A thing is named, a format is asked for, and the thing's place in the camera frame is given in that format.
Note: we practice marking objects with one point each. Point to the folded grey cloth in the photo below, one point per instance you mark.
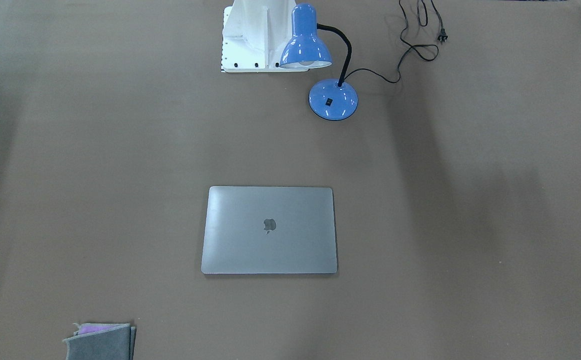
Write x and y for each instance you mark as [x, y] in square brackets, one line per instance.
[101, 341]

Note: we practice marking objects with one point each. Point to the blue desk lamp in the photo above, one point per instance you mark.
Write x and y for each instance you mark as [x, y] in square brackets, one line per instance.
[330, 99]

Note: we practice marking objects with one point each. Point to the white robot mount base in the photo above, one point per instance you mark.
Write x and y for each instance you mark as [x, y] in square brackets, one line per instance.
[255, 34]

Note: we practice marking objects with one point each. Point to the silver grey laptop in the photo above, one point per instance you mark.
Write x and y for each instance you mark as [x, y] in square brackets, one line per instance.
[259, 230]

